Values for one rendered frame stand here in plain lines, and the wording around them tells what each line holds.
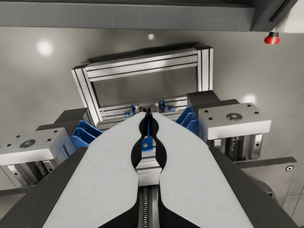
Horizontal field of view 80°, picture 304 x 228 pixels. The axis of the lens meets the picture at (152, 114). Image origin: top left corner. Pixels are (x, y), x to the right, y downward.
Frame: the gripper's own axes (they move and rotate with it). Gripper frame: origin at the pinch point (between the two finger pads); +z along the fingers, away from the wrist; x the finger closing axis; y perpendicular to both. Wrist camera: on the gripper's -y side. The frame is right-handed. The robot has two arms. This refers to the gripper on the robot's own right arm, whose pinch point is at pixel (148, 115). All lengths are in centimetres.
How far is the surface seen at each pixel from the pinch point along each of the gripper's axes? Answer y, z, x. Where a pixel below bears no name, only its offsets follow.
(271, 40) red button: 0, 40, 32
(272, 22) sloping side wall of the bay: -4.6, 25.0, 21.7
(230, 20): -4.8, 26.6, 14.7
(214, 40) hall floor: 10, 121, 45
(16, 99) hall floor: 57, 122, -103
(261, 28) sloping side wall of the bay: -3.7, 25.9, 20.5
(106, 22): -4.0, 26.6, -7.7
